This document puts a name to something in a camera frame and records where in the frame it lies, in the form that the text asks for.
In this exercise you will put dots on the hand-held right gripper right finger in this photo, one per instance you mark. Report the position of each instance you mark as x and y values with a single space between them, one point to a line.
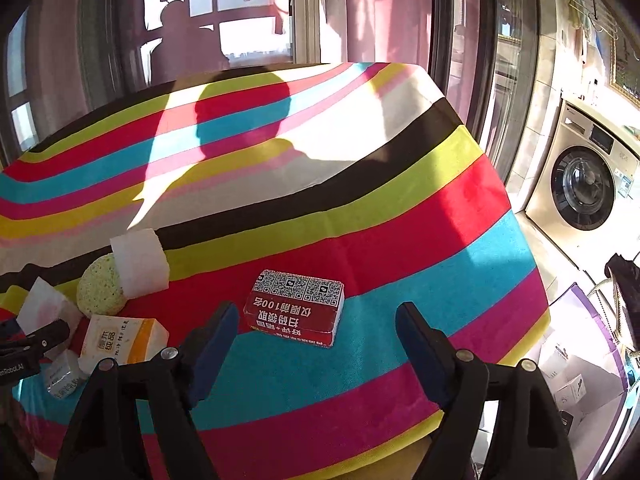
420 355

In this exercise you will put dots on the yellow green round sponge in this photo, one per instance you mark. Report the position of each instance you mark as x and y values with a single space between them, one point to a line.
100 287

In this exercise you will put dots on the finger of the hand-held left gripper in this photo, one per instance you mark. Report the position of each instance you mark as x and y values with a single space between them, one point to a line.
45 337

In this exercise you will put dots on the gold picture frame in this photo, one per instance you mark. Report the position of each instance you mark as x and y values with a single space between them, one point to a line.
625 70

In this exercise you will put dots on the white cardboard box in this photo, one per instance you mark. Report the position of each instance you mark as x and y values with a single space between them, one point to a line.
590 385
555 355

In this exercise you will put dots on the red tissue packet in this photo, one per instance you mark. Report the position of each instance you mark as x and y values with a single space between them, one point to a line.
295 310

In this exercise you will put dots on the colourful striped tablecloth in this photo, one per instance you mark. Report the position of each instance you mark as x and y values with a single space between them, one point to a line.
350 185

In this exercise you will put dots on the dark object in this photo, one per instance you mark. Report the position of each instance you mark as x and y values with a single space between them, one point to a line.
625 290

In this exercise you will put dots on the wall drying rack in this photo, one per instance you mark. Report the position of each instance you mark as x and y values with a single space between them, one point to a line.
592 7

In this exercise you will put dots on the white foam block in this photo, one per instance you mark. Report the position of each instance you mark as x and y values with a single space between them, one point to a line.
140 265

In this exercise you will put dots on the purple edged storage box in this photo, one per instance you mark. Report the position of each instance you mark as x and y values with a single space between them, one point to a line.
595 325

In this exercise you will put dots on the window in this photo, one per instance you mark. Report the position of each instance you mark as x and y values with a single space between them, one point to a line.
240 20

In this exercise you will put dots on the white orange packet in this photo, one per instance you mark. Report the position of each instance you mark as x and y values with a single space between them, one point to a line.
120 342

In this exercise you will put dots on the pink curtain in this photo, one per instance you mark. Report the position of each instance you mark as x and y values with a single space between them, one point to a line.
375 10

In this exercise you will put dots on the washing machine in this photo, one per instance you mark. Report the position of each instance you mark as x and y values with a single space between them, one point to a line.
580 190

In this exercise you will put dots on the dark sliding door frame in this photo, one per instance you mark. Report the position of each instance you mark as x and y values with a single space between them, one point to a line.
480 60

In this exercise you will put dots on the white paper packet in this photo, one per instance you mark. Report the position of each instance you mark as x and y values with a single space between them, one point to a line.
47 305

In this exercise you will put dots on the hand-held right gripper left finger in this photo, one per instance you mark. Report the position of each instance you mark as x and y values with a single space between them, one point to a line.
215 350

